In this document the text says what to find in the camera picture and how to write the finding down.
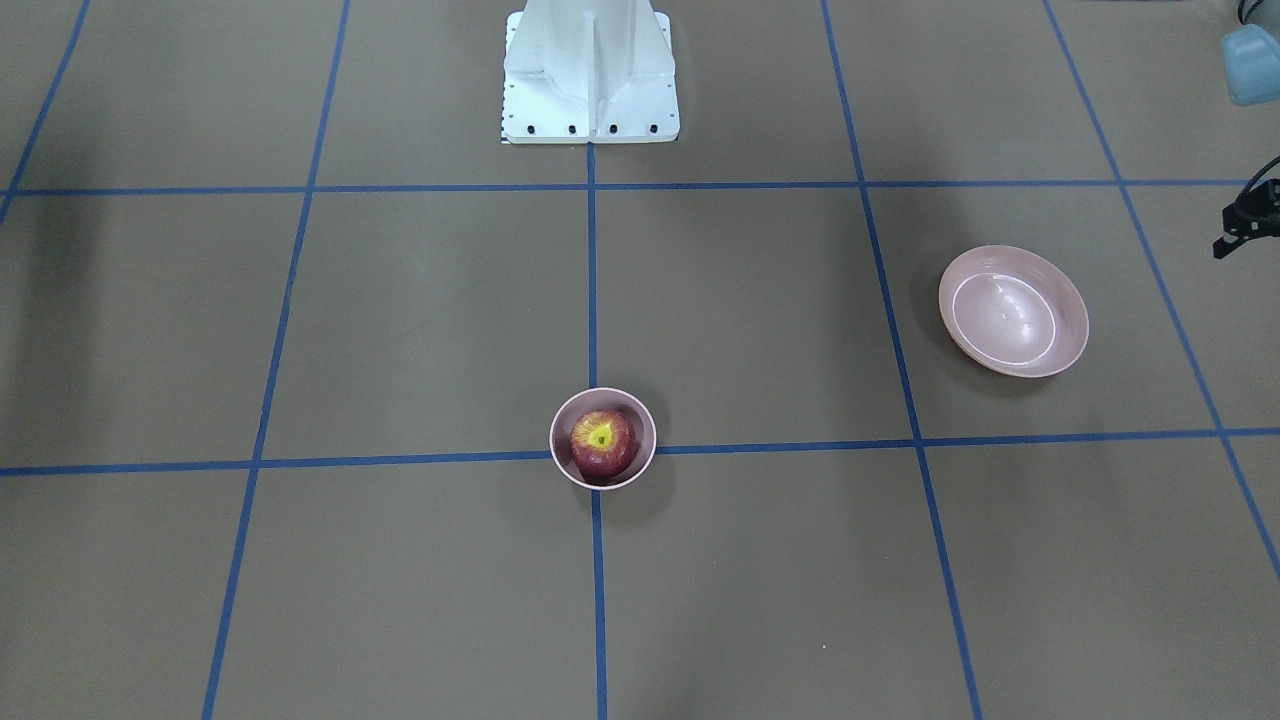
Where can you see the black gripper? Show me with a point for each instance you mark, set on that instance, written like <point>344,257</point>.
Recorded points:
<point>1243,220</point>

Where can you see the pink bowl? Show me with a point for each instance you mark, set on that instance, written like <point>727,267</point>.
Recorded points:
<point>603,398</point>

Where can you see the red apple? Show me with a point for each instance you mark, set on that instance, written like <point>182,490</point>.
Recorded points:
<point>603,443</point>

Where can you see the pink plate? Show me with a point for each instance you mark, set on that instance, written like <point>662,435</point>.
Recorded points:
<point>1013,312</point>

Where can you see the brown paper table cover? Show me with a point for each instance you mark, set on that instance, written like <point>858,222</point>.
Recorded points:
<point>285,325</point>

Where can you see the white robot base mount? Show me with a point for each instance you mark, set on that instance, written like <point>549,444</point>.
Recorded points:
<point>589,72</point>

